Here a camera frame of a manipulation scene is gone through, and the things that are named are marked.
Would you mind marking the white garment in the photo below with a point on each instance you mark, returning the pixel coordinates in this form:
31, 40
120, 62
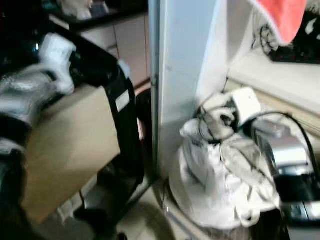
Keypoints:
225, 160

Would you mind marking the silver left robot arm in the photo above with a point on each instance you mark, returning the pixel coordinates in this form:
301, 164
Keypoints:
14, 95

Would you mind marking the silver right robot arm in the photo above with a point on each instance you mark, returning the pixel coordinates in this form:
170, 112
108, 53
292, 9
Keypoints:
287, 160

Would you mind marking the white door panel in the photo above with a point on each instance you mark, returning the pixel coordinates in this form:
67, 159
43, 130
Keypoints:
185, 75

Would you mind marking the white label sticker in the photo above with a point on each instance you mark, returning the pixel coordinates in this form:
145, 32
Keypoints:
122, 100

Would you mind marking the orange red towel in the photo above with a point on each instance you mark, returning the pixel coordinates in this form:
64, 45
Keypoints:
282, 17

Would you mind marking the brown cardboard panel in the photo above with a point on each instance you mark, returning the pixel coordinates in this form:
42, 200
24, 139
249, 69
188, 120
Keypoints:
75, 145

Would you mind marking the beige cabinet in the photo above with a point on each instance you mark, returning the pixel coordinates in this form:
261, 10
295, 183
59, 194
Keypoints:
127, 42

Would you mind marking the white object on counter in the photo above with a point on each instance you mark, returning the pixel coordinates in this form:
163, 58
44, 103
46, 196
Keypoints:
76, 7

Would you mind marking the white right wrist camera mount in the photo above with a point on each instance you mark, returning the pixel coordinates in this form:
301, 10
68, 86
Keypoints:
246, 105

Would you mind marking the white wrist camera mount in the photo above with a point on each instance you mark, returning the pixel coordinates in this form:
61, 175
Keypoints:
246, 105
59, 52

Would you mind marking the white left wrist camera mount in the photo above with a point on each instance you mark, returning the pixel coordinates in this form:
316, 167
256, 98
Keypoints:
59, 52

